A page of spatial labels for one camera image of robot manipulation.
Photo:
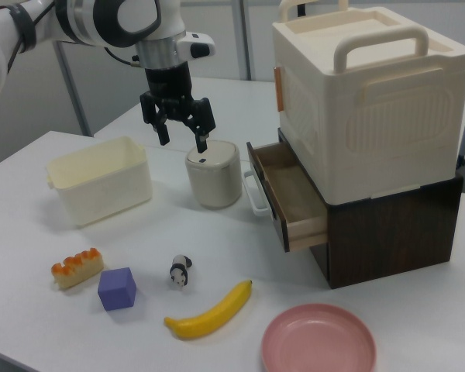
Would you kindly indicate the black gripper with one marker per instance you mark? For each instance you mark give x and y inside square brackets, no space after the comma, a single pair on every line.
[168,83]

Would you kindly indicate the cream plastic box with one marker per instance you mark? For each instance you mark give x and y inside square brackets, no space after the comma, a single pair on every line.
[100,193]

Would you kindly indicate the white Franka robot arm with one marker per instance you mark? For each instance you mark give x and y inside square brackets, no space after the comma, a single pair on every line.
[100,19]

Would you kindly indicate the panda toy figure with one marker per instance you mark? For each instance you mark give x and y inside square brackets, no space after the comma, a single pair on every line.
[179,271]

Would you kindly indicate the salmon roe sushi toy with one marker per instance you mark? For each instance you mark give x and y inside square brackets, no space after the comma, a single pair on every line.
[77,269]

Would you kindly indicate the purple cube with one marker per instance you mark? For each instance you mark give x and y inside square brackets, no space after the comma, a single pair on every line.
[116,290]

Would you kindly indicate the cream toy kitchen cabinet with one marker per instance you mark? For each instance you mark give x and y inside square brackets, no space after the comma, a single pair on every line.
[372,116]

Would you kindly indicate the yellow toy banana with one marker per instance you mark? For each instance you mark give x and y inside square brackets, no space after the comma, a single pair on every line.
[213,314]

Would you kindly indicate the dark wood drawer cabinet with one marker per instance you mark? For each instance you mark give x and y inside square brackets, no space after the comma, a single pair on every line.
[391,240]

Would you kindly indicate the pink plate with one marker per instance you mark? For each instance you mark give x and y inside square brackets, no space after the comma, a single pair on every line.
[317,341]

